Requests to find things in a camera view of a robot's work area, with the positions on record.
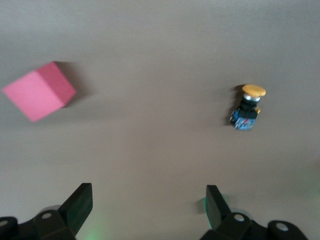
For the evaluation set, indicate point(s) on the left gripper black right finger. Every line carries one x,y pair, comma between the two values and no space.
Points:
216,207

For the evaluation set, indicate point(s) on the pink foam cube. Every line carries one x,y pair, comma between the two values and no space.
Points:
37,95

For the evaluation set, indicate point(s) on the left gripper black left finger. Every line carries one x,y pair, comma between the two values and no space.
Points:
77,207

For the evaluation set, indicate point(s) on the yellow cap push button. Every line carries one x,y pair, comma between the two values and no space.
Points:
246,110

